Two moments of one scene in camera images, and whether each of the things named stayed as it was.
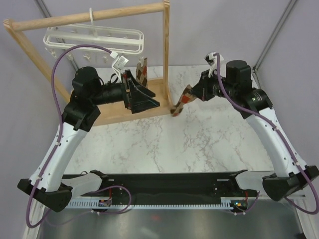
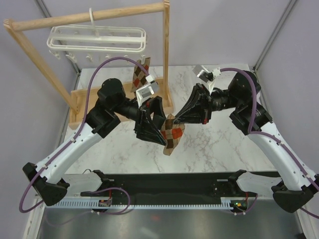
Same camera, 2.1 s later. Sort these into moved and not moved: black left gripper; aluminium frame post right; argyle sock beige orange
Moved: black left gripper
Not moved: argyle sock beige orange; aluminium frame post right
